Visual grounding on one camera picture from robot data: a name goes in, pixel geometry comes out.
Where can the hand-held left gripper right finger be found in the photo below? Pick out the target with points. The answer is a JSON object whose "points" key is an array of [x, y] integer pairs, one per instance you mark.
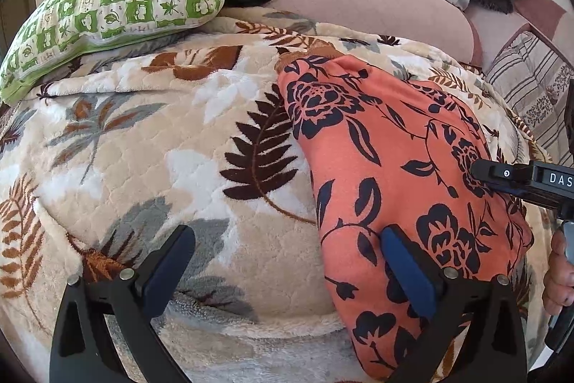
{"points": [[410, 271]]}

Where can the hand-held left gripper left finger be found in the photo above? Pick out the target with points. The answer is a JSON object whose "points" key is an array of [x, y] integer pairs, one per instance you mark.
{"points": [[168, 275]]}

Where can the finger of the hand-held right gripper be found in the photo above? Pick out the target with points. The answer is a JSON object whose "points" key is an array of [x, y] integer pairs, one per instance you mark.
{"points": [[497, 174]]}

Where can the orange floral garment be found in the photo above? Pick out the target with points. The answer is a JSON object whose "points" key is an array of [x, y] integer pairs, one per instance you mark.
{"points": [[358, 167]]}

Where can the person's right hand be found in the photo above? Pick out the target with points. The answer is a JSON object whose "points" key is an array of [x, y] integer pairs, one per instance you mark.
{"points": [[558, 288]]}

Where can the striped pillow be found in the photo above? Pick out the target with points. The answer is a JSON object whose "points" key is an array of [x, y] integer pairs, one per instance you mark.
{"points": [[529, 82]]}

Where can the leaf-print fleece blanket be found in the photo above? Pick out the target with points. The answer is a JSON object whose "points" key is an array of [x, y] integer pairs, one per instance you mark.
{"points": [[157, 167]]}

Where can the pale pink quilted cover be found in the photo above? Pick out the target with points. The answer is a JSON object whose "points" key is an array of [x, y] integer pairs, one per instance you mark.
{"points": [[493, 33]]}

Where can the green checked pillow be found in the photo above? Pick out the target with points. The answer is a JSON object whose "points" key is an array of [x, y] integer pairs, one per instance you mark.
{"points": [[112, 6]]}

